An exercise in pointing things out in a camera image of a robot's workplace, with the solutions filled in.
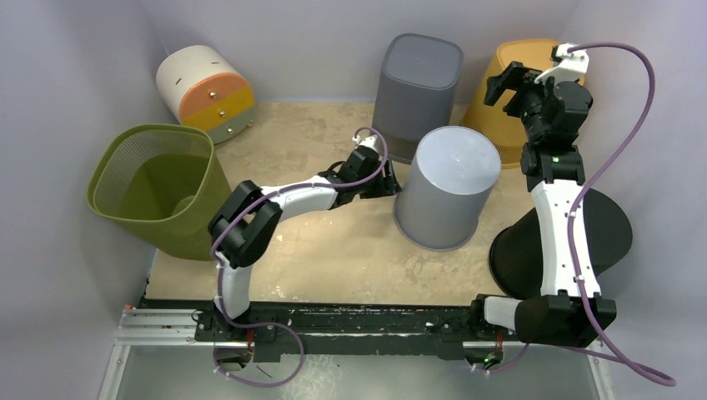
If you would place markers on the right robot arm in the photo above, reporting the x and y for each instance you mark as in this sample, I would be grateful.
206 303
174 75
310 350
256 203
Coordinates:
568 310

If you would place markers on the black bucket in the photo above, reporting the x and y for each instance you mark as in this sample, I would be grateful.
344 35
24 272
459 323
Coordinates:
515 255

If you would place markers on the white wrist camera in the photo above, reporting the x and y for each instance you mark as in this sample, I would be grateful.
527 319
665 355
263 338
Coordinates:
569 65
371 141

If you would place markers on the grey slatted plastic basket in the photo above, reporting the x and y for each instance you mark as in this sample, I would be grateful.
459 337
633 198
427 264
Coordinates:
417 85

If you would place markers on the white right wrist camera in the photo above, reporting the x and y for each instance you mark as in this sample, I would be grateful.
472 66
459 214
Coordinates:
569 65

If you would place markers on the yellow slatted plastic basket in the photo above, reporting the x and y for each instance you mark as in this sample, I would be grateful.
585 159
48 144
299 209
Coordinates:
506 133

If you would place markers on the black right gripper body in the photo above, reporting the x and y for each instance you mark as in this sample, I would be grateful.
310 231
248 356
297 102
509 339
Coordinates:
512 87

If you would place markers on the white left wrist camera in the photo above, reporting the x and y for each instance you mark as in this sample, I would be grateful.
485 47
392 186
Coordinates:
371 141

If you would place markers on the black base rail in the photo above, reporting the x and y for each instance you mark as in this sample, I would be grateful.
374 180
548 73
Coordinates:
274 329

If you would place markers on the olive green slatted basket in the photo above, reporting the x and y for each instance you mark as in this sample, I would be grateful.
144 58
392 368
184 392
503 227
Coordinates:
163 183

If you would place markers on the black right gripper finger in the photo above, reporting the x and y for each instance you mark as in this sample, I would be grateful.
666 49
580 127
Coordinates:
516 75
495 88

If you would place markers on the light grey bucket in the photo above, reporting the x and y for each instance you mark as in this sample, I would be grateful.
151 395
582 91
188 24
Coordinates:
452 174

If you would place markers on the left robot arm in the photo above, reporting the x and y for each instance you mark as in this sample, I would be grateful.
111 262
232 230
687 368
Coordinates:
244 226

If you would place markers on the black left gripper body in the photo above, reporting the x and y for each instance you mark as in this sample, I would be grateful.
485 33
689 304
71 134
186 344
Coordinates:
382 187

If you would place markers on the white cylindrical bin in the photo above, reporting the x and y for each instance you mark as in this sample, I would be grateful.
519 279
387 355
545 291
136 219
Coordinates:
204 91

